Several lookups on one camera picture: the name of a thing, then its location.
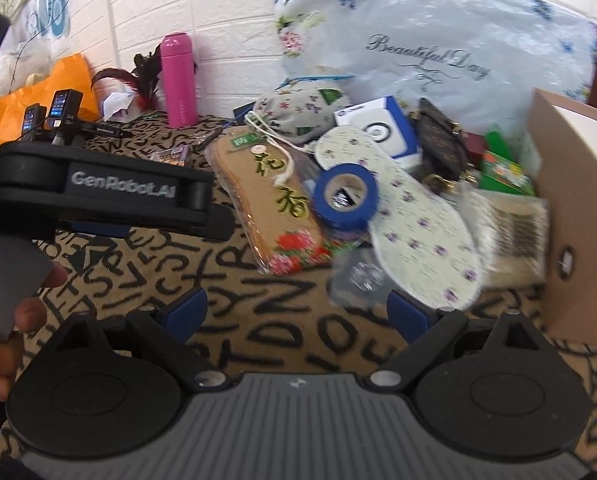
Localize small purple card packet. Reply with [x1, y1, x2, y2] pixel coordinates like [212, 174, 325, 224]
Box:
[150, 144, 190, 167]

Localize blue and white box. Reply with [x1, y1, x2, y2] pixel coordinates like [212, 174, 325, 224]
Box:
[333, 96, 422, 162]

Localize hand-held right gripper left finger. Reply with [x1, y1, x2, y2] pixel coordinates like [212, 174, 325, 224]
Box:
[53, 287, 232, 393]

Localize floral cloth pouch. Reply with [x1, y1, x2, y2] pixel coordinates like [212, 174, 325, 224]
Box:
[252, 76, 353, 145]

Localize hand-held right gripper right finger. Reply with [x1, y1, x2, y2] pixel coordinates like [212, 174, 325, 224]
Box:
[365, 290, 549, 392]

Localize green packet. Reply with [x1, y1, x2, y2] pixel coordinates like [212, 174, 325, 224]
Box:
[478, 131, 537, 197]

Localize blue tape roll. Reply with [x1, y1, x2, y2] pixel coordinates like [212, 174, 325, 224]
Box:
[313, 162, 380, 229]

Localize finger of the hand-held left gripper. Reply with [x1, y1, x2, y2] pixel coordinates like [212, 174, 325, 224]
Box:
[57, 208, 236, 242]
[176, 173, 214, 211]

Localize white crumpled paper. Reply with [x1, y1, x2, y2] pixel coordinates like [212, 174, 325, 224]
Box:
[101, 91, 140, 122]

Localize wall poster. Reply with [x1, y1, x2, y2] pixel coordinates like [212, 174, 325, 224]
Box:
[6, 0, 76, 43]

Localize brown embroidered insoles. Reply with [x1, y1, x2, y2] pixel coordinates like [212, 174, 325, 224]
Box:
[210, 132, 335, 277]

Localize black flat device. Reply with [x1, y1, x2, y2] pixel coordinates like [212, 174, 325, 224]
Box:
[80, 119, 130, 138]

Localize clear plastic bag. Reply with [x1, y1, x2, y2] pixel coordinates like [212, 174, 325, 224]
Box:
[327, 249, 395, 307]

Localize white floral insole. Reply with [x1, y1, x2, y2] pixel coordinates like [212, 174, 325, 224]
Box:
[312, 126, 482, 312]

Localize pink thermos bottle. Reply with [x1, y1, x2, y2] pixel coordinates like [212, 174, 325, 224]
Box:
[160, 32, 200, 129]

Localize white floral plastic bag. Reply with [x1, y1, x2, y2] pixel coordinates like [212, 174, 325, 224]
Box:
[273, 0, 597, 128]

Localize red box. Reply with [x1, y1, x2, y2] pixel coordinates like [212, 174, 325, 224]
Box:
[464, 131, 490, 162]

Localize white packet with label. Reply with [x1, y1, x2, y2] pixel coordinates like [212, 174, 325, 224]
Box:
[471, 194, 550, 288]

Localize brown patterned wallet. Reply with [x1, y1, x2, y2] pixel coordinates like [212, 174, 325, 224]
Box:
[417, 97, 480, 192]

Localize person's left hand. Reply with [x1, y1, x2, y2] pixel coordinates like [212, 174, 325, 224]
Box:
[0, 262, 70, 403]

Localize orange plastic bag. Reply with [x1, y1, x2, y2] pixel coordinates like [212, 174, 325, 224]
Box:
[0, 54, 100, 133]

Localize black device with blue screen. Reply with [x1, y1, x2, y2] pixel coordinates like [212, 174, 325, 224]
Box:
[22, 103, 48, 144]
[47, 89, 84, 134]

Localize brown cardboard box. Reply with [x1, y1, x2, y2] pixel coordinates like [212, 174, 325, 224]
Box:
[527, 87, 597, 347]

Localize dark red feathers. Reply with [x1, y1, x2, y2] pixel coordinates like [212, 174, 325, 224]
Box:
[92, 44, 165, 113]

